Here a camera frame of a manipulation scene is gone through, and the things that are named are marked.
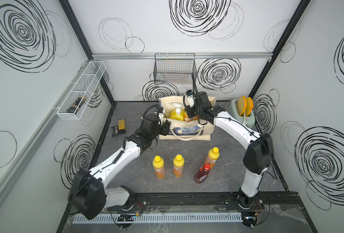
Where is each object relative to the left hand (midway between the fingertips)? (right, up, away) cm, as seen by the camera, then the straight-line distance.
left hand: (166, 121), depth 81 cm
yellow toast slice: (+48, +10, +10) cm, 50 cm away
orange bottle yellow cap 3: (+7, -19, -13) cm, 24 cm away
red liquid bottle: (+18, -26, -11) cm, 33 cm away
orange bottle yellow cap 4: (-3, -19, -14) cm, 24 cm away
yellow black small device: (-33, -6, +18) cm, 38 cm away
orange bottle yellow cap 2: (+24, -16, -11) cm, 31 cm away
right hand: (+13, +8, +5) cm, 16 cm away
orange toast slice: (+51, +9, +7) cm, 52 cm away
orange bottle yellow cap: (+12, +1, +7) cm, 14 cm away
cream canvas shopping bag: (+11, -6, +8) cm, 15 cm away
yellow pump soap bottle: (+7, +4, +4) cm, 9 cm away
